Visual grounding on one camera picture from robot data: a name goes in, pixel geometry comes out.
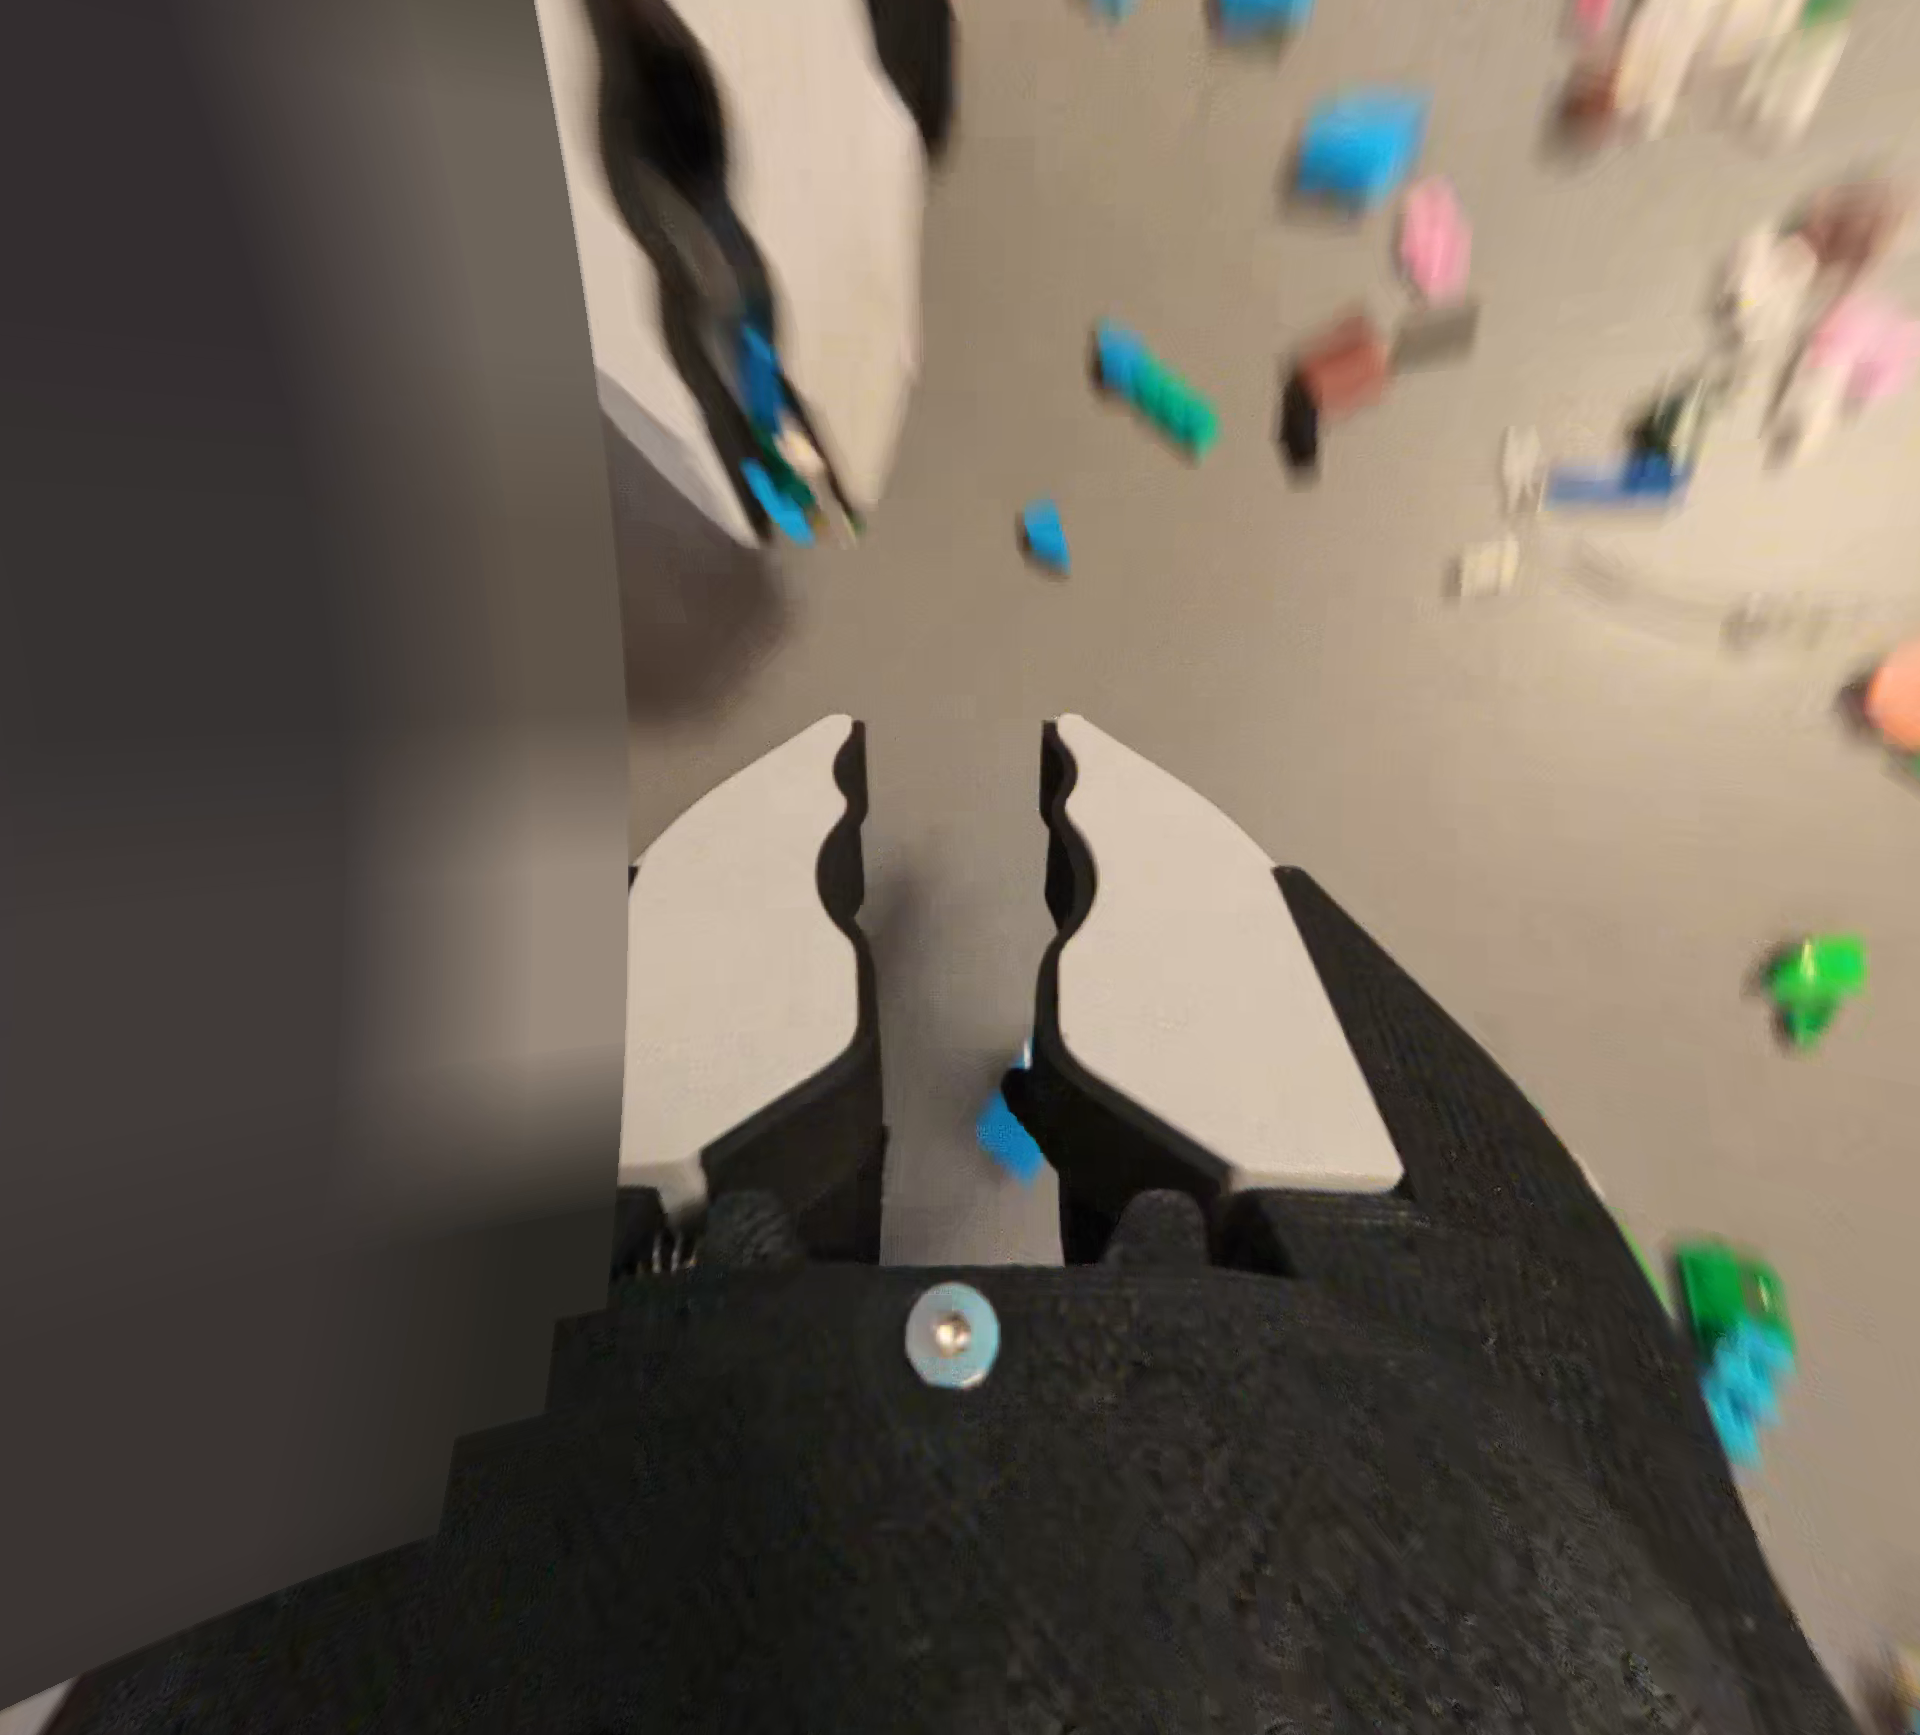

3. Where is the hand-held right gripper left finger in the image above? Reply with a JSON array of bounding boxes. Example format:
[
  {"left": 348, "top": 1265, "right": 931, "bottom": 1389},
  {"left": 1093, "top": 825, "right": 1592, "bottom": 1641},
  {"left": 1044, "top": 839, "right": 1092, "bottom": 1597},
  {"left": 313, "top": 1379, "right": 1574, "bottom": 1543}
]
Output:
[{"left": 621, "top": 715, "right": 887, "bottom": 1265}]

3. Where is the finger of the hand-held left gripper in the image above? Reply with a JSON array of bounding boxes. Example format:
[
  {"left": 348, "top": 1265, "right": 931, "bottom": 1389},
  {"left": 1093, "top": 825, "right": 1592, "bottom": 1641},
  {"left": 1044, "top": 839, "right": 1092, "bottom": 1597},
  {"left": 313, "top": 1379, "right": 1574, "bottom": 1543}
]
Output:
[
  {"left": 643, "top": 0, "right": 929, "bottom": 525},
  {"left": 502, "top": 0, "right": 770, "bottom": 549}
]

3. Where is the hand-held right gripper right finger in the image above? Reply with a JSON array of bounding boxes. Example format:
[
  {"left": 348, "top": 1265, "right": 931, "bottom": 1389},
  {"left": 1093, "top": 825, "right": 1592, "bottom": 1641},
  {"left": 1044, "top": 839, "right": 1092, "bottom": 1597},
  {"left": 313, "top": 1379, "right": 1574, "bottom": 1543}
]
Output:
[{"left": 1031, "top": 713, "right": 1406, "bottom": 1265}]

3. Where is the small azure lego piece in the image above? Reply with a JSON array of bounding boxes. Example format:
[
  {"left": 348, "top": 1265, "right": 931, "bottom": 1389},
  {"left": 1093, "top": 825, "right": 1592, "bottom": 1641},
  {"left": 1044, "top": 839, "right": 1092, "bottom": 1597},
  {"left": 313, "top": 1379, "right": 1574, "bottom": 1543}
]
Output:
[{"left": 974, "top": 1037, "right": 1049, "bottom": 1185}]

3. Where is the green white blue lego assembly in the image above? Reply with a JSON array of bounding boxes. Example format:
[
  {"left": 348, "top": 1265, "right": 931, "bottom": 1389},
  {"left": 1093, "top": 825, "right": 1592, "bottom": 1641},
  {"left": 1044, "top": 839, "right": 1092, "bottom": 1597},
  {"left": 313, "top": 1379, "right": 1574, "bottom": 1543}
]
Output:
[{"left": 731, "top": 322, "right": 866, "bottom": 551}]

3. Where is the blue and green lego plate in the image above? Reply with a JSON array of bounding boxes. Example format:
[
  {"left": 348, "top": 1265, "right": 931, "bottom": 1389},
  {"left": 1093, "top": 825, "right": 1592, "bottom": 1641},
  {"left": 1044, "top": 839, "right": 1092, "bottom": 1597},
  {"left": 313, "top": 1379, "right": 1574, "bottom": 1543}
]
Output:
[{"left": 1089, "top": 320, "right": 1221, "bottom": 461}]

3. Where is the green lego corner plate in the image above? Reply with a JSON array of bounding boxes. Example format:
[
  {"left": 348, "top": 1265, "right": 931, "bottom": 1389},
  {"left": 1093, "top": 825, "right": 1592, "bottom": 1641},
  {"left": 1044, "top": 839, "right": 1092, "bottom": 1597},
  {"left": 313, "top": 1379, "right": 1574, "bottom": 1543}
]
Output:
[{"left": 1671, "top": 1239, "right": 1795, "bottom": 1353}]

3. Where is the green lego leaf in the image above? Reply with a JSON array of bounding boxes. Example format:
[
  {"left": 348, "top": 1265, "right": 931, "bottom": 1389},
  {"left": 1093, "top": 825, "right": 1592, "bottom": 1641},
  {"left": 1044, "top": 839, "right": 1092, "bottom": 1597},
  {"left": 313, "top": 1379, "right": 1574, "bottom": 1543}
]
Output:
[{"left": 1760, "top": 931, "right": 1871, "bottom": 1055}]

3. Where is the dark blue flat lego plate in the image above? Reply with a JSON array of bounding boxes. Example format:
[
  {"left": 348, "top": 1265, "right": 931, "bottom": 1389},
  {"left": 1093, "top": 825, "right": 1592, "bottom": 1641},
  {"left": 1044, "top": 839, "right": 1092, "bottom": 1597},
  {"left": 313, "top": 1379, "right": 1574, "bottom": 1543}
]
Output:
[{"left": 1541, "top": 453, "right": 1691, "bottom": 515}]

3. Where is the dark brown lego piece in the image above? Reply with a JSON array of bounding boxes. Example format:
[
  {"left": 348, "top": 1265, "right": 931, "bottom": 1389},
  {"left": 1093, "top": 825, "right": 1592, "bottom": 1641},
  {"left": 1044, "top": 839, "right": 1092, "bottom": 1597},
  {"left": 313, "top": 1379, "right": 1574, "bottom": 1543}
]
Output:
[{"left": 1543, "top": 62, "right": 1623, "bottom": 160}]

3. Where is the orange lego piece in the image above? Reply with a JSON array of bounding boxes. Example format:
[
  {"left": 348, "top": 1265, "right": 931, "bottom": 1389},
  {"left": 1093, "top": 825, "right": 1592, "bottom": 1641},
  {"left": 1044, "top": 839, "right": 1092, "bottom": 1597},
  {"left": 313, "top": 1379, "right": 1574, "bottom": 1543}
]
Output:
[{"left": 1841, "top": 637, "right": 1920, "bottom": 779}]

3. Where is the heap of white pink lego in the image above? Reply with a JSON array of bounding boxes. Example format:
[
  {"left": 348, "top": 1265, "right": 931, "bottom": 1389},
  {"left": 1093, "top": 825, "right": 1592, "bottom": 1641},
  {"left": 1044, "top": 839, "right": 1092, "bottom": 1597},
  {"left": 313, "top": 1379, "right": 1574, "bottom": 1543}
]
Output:
[{"left": 1709, "top": 182, "right": 1920, "bottom": 465}]

